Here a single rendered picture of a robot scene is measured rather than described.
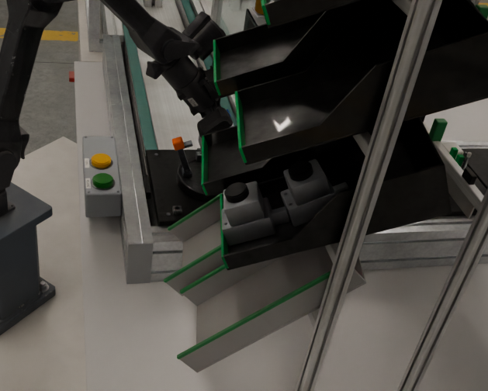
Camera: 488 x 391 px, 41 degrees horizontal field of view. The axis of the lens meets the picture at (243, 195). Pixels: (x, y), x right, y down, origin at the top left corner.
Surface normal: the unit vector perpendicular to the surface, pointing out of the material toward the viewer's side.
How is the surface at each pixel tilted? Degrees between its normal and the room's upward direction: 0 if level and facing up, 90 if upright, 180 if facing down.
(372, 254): 90
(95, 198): 90
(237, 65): 25
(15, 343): 0
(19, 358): 0
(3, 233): 0
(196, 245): 45
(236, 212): 90
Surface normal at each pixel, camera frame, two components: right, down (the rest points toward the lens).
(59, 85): 0.14, -0.79
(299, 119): -0.29, -0.76
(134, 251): 0.22, 0.61
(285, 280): -0.60, -0.62
